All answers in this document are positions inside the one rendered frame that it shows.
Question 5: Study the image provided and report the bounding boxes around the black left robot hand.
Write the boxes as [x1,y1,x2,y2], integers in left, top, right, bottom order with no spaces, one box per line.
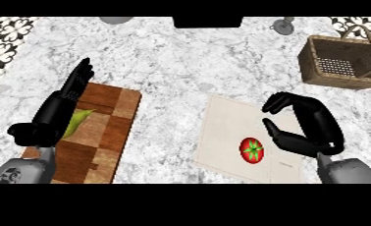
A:
[6,57,96,148]

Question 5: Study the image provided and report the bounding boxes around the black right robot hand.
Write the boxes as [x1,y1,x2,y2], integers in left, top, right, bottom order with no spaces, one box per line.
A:
[261,91,346,158]

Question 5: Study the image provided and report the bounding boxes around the beige placemat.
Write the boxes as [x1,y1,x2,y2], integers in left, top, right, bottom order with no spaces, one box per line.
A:
[193,93,308,185]

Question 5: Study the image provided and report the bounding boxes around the red tomato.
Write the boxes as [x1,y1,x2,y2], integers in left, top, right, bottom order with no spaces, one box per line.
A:
[237,137,265,164]

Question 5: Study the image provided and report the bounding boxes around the brown wicker basket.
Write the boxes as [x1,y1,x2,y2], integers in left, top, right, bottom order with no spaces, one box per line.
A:
[298,24,371,90]

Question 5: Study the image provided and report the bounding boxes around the green vegetable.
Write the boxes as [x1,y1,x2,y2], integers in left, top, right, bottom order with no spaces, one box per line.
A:
[61,109,98,140]

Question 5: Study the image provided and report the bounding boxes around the brown wooden cutting board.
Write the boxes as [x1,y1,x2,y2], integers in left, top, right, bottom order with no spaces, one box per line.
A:
[21,82,143,185]

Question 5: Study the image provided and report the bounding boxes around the grey stemmed object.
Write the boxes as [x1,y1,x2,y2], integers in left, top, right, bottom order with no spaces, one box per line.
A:
[270,16,298,36]

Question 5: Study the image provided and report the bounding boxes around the grey round object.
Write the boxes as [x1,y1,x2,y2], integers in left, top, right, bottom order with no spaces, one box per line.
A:
[99,16,136,26]

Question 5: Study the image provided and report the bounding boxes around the black appliance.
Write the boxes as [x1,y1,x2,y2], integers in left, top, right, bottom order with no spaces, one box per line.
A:
[171,16,245,29]

